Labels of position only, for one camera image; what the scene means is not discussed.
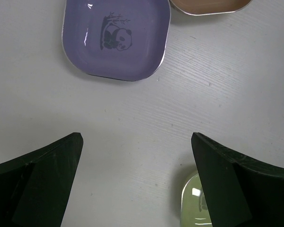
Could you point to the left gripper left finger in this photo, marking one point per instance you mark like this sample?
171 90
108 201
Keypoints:
35 187

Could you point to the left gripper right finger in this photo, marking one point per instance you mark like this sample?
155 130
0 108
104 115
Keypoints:
240 191

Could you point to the purple square plate left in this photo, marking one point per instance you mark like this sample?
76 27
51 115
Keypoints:
116 39

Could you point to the brown square panda plate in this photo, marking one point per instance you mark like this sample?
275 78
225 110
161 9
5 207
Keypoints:
208 7

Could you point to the green square panda plate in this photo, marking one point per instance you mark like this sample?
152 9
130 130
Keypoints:
194 210

